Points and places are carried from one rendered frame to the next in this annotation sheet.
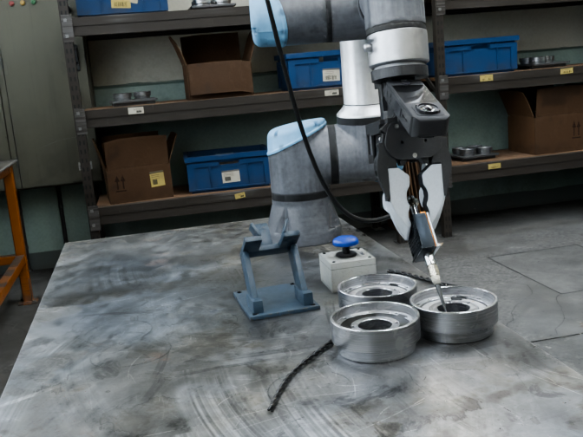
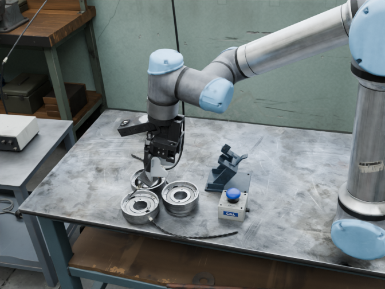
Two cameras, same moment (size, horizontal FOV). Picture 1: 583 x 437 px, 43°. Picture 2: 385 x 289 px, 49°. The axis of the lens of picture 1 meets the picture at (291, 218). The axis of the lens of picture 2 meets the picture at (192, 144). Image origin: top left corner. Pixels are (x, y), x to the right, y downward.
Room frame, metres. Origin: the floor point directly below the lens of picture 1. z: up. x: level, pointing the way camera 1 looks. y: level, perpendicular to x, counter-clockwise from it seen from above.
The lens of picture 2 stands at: (1.41, -0.90, 1.63)
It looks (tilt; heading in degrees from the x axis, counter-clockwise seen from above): 34 degrees down; 118
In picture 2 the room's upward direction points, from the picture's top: 3 degrees counter-clockwise
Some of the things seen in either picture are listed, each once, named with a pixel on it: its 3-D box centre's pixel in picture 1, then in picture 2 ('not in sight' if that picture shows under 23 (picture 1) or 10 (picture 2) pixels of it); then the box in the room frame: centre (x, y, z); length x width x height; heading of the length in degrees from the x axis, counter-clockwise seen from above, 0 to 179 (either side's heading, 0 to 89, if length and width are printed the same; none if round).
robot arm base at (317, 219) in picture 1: (302, 213); not in sight; (1.42, -0.02, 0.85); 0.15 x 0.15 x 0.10
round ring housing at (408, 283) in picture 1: (377, 299); (180, 197); (0.94, -0.11, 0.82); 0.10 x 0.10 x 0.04
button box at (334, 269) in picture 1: (346, 267); (235, 205); (1.09, -0.08, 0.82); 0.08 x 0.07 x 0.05; 11
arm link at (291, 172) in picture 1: (301, 154); not in sight; (1.42, -0.03, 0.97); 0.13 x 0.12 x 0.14; 89
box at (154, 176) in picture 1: (137, 166); not in sight; (4.40, 0.89, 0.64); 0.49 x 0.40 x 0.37; 106
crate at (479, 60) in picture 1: (468, 57); not in sight; (4.84, -1.23, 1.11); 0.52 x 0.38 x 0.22; 101
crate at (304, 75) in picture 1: (322, 69); not in sight; (4.65, -0.27, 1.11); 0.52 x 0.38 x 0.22; 101
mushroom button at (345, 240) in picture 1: (346, 252); (233, 198); (1.09, -0.08, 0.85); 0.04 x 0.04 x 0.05
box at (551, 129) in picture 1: (544, 118); not in sight; (4.94, -1.76, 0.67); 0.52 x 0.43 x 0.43; 101
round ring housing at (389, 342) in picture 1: (375, 331); (148, 183); (0.82, -0.09, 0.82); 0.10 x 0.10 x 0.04
